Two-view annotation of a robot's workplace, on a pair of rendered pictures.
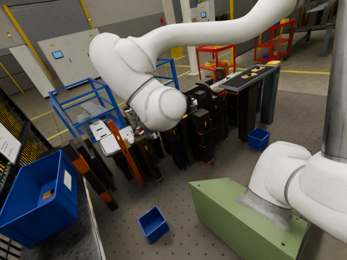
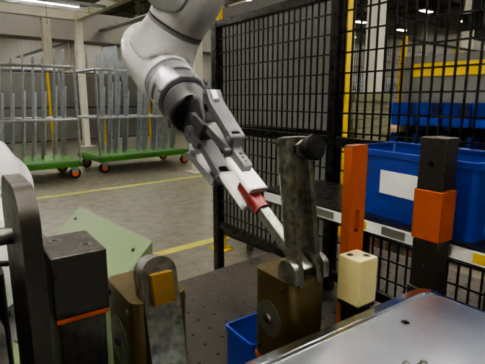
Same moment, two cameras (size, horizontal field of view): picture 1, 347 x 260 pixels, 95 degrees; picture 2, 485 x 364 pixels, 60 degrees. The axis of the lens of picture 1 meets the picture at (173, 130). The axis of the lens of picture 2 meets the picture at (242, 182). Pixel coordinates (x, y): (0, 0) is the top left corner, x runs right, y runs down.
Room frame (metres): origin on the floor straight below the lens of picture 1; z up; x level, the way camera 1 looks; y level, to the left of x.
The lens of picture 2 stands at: (1.21, 0.06, 1.26)
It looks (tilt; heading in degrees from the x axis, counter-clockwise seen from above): 11 degrees down; 172
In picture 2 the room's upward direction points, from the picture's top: straight up
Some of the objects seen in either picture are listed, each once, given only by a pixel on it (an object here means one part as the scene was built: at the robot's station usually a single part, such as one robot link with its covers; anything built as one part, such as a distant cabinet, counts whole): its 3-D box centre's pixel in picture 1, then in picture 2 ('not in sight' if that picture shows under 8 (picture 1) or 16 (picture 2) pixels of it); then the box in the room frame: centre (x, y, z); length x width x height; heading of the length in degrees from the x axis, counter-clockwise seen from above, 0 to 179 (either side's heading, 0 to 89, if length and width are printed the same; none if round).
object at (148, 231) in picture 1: (154, 224); (258, 345); (0.42, 0.21, 0.74); 0.11 x 0.10 x 0.09; 117
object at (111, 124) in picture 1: (129, 158); (347, 323); (0.70, 0.28, 0.95); 0.03 x 0.01 x 0.50; 117
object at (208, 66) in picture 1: (216, 67); not in sight; (3.53, -1.27, 0.49); 0.81 x 0.46 x 0.98; 15
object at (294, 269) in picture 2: not in sight; (289, 271); (0.77, 0.18, 1.06); 0.03 x 0.01 x 0.03; 27
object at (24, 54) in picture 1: (33, 66); not in sight; (8.29, 5.26, 1.22); 2.40 x 0.54 x 2.45; 28
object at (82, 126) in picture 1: (89, 112); not in sight; (2.90, 1.44, 0.47); 1.20 x 0.80 x 0.95; 30
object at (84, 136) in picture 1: (94, 159); not in sight; (0.88, 0.56, 0.88); 0.08 x 0.08 x 0.36; 27
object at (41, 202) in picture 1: (46, 191); (425, 183); (0.46, 0.53, 1.09); 0.30 x 0.17 x 0.13; 21
